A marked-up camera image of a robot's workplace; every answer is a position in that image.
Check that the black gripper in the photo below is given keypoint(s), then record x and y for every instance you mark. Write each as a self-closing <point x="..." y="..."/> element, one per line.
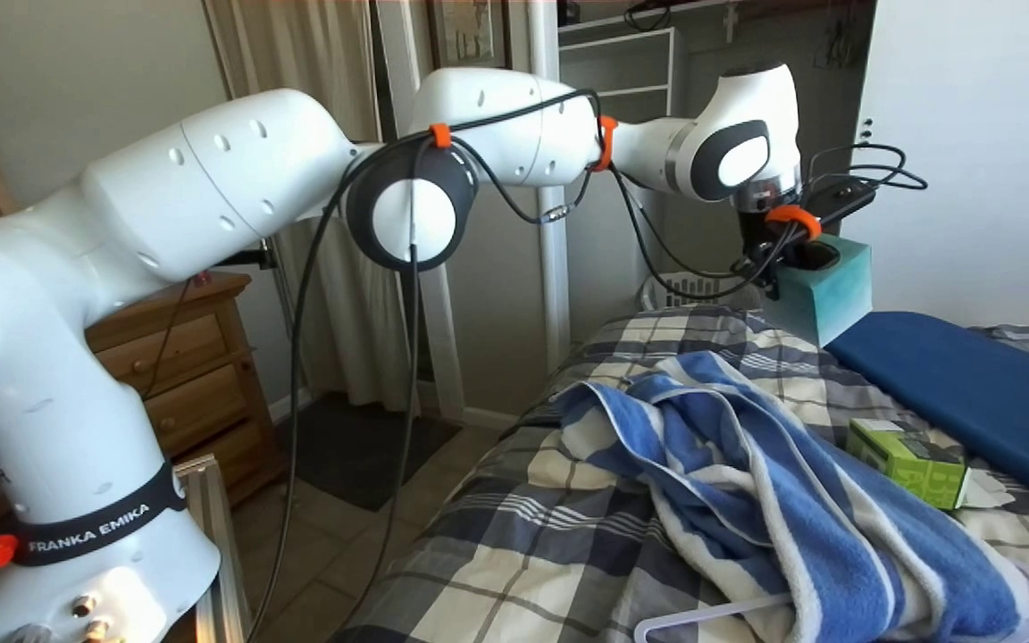
<point x="803" y="256"/>

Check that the light blue tissue box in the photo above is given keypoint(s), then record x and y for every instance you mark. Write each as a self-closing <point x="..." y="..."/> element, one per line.
<point x="831" y="296"/>

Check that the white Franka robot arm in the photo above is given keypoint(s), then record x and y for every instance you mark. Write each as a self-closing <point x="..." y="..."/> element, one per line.
<point x="179" y="191"/>

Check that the small green box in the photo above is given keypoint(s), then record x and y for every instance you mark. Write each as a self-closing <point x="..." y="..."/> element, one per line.
<point x="913" y="467"/>

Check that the white laundry basket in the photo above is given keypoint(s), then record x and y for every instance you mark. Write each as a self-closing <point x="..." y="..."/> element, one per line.
<point x="688" y="291"/>

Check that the blue white striped towel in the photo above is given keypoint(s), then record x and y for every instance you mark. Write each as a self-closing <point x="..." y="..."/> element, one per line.
<point x="752" y="475"/>

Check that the blue plaid duvet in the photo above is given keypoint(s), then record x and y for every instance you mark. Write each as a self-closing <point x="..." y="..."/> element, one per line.
<point x="517" y="538"/>

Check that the beige curtain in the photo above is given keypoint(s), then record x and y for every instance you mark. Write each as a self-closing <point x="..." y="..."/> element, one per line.
<point x="359" y="343"/>

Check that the dark floor mat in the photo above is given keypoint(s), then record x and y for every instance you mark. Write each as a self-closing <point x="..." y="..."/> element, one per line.
<point x="359" y="450"/>

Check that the wooden drawer dresser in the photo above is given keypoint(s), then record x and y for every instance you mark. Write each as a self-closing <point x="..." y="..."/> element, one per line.
<point x="198" y="380"/>

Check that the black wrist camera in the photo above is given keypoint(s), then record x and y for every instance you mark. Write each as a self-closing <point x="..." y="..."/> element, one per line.
<point x="839" y="199"/>

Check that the white closet frame post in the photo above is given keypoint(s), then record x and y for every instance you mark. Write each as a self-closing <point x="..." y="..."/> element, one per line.
<point x="552" y="271"/>

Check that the framed wall picture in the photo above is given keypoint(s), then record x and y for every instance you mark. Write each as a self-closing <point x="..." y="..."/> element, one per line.
<point x="465" y="28"/>

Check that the white rail frame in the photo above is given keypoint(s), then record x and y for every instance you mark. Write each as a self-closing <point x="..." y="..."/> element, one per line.
<point x="222" y="546"/>

